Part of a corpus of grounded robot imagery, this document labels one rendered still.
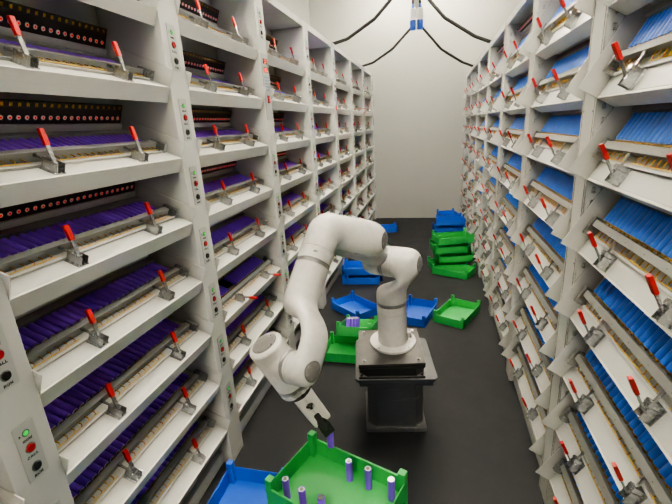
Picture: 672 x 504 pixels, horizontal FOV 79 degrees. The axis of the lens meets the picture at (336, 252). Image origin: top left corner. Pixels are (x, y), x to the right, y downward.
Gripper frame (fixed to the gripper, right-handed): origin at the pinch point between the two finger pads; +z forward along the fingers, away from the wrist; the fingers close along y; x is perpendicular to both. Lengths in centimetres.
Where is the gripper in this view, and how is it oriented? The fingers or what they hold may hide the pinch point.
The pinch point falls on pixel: (324, 425)
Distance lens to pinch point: 116.4
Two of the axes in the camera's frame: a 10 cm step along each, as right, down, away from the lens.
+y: -4.5, -2.4, 8.6
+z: 4.3, 7.9, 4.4
